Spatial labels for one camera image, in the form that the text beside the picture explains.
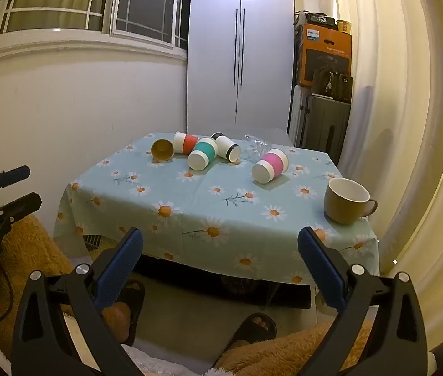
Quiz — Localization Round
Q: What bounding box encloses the white framed window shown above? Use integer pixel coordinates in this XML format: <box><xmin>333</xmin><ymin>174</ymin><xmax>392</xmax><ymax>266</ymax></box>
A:
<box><xmin>0</xmin><ymin>0</ymin><xmax>193</xmax><ymax>52</ymax></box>

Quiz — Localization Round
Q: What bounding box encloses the black bag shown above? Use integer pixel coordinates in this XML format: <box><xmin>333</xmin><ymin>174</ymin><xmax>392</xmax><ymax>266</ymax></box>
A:
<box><xmin>311</xmin><ymin>66</ymin><xmax>353</xmax><ymax>105</ymax></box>

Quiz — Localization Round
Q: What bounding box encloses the person's foot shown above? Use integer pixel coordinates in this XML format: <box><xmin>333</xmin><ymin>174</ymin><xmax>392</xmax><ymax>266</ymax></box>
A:
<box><xmin>221</xmin><ymin>312</ymin><xmax>277</xmax><ymax>361</ymax></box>
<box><xmin>102</xmin><ymin>280</ymin><xmax>146</xmax><ymax>347</ymax></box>

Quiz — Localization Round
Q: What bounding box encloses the red banded white cup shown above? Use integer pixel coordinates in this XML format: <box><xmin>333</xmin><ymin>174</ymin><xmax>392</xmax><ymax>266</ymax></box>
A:
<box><xmin>172</xmin><ymin>131</ymin><xmax>199</xmax><ymax>154</ymax></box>

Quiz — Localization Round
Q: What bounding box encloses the pink banded white cup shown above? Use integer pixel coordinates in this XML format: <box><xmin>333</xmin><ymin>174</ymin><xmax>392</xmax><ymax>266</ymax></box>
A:
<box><xmin>251</xmin><ymin>148</ymin><xmax>289</xmax><ymax>184</ymax></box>

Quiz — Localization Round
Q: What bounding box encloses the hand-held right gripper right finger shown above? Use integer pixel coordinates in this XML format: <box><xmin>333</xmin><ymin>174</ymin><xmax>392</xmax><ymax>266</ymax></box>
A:
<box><xmin>297</xmin><ymin>226</ymin><xmax>429</xmax><ymax>376</ymax></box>

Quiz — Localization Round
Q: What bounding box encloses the black banded white cup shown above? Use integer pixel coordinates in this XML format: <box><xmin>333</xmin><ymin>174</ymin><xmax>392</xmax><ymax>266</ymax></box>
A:
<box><xmin>210</xmin><ymin>132</ymin><xmax>241</xmax><ymax>162</ymax></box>

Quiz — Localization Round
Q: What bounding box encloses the grey suitcase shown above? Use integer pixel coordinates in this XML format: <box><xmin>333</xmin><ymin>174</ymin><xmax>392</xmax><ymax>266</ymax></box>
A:
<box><xmin>297</xmin><ymin>94</ymin><xmax>351</xmax><ymax>165</ymax></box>

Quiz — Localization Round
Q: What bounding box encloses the brown ceramic mug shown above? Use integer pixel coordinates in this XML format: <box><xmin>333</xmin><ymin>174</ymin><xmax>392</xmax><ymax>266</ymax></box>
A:
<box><xmin>324</xmin><ymin>177</ymin><xmax>379</xmax><ymax>225</ymax></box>

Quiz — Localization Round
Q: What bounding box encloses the floral light blue tablecloth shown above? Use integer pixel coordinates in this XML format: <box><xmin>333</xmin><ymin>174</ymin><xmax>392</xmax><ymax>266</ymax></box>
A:
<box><xmin>53</xmin><ymin>131</ymin><xmax>380</xmax><ymax>285</ymax></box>

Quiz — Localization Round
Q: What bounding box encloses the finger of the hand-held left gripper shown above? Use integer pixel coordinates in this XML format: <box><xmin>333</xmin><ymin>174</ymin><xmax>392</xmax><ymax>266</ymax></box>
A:
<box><xmin>0</xmin><ymin>165</ymin><xmax>31</xmax><ymax>205</ymax></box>
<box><xmin>0</xmin><ymin>192</ymin><xmax>43</xmax><ymax>231</ymax></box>

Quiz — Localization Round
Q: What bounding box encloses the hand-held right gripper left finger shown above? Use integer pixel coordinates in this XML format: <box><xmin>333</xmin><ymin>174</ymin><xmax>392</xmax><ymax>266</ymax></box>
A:
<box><xmin>10</xmin><ymin>227</ymin><xmax>146</xmax><ymax>376</ymax></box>

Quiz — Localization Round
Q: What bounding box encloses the brown paper cup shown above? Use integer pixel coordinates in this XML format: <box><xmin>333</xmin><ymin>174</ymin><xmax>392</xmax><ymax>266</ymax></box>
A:
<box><xmin>151</xmin><ymin>138</ymin><xmax>174</xmax><ymax>162</ymax></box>

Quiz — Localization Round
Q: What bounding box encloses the brown fuzzy clothing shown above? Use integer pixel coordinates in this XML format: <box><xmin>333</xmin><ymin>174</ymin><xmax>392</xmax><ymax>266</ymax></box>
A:
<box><xmin>0</xmin><ymin>213</ymin><xmax>374</xmax><ymax>376</ymax></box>

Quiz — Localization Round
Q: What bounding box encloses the clear glass cup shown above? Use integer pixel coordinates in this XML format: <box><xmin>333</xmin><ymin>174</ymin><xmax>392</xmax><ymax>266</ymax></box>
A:
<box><xmin>244</xmin><ymin>134</ymin><xmax>271</xmax><ymax>162</ymax></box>

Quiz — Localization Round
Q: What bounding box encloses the grey wardrobe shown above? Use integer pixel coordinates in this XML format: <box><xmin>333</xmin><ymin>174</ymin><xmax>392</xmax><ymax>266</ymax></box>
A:
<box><xmin>185</xmin><ymin>0</ymin><xmax>294</xmax><ymax>136</ymax></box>

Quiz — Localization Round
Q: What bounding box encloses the white fuzzy rug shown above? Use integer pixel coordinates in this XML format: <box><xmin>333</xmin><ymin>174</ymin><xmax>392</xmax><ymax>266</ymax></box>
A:
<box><xmin>0</xmin><ymin>333</ymin><xmax>206</xmax><ymax>376</ymax></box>

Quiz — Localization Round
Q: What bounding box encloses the person's right foot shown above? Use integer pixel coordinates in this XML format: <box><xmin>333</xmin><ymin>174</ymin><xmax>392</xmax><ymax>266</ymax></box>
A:
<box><xmin>221</xmin><ymin>312</ymin><xmax>277</xmax><ymax>361</ymax></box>

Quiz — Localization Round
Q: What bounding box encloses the person's left foot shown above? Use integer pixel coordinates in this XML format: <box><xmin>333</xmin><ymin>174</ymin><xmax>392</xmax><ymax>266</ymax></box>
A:
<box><xmin>102</xmin><ymin>280</ymin><xmax>146</xmax><ymax>347</ymax></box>

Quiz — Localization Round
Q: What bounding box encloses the orange cardboard box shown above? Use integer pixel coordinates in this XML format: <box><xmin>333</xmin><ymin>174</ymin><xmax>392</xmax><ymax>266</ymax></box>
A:
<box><xmin>297</xmin><ymin>23</ymin><xmax>352</xmax><ymax>91</ymax></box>

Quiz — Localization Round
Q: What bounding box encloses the cream curtain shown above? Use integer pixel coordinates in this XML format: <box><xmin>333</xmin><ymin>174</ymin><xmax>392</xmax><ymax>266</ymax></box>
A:
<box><xmin>292</xmin><ymin>0</ymin><xmax>443</xmax><ymax>322</ymax></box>

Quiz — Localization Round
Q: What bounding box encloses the teal banded white cup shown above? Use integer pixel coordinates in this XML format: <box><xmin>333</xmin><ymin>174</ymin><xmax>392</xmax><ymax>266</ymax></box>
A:
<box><xmin>188</xmin><ymin>136</ymin><xmax>219</xmax><ymax>171</ymax></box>

